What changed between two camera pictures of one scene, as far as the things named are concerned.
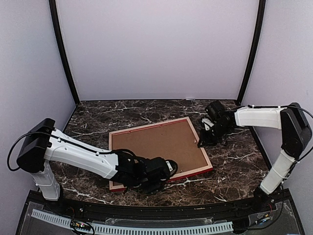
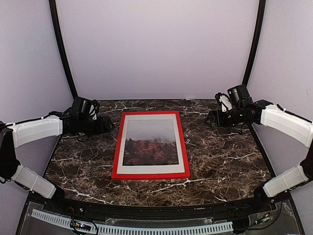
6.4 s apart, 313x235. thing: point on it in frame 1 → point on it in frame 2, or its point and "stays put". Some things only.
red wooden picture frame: (113, 188) → (150, 176)
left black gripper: (152, 189) → (100, 129)
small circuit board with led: (76, 224) stays put
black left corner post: (58, 31) stays put
